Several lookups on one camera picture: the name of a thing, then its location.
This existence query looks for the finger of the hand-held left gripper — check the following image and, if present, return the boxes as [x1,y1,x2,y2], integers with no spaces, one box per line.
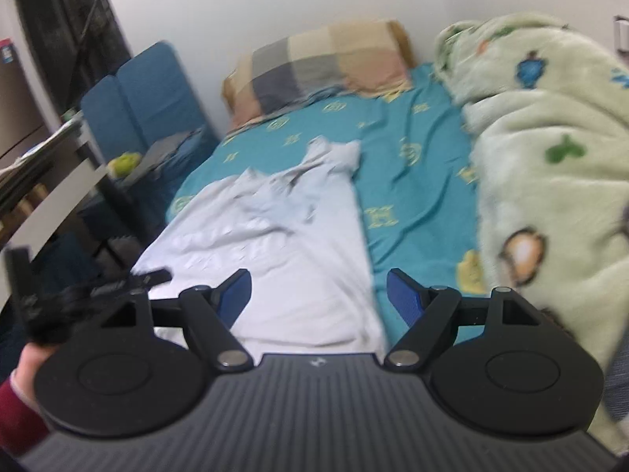
[130,268,173,288]

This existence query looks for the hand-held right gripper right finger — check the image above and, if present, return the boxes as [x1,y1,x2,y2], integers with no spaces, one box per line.
[386,269,546,369]

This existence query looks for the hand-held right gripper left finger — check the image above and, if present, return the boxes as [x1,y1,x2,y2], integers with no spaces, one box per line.
[93,269,254,372]

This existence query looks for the white shirt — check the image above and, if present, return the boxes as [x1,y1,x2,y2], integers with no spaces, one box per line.
[132,136,389,355]

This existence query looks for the person's left forearm red sleeve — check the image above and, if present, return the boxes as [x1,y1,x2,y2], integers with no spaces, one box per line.
[0,371,50,455]

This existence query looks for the person's left hand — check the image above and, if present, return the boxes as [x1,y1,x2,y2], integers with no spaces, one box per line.
[18,343,59,394]

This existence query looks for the blue covered chair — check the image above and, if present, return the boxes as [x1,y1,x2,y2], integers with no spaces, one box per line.
[80,74,148,168]
[29,231,106,288]
[115,42,219,183]

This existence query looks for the dining table with black legs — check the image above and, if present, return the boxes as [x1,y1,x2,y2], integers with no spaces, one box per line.
[0,113,143,306]

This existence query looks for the bed with teal printed sheet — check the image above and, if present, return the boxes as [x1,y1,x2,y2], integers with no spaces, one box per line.
[164,61,485,350]

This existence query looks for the yellow green plush toy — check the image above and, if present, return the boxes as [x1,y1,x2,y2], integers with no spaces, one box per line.
[108,151,143,178]

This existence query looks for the grey cloth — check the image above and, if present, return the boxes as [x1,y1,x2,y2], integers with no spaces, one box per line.
[132,130,204,178]

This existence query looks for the papers on table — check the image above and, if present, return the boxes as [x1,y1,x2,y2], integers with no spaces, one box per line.
[15,111,85,168]

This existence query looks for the brown refrigerator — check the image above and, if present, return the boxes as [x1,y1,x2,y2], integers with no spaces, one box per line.
[0,37,50,168]

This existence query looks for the pale green fleece blanket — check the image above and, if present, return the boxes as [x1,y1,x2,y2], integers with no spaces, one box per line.
[432,12,629,458]

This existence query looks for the checkered beige grey pillow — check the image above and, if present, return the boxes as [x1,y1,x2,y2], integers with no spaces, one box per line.
[221,20,417,126]

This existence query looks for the dark barred window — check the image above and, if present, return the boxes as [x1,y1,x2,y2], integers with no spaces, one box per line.
[12,0,134,124]

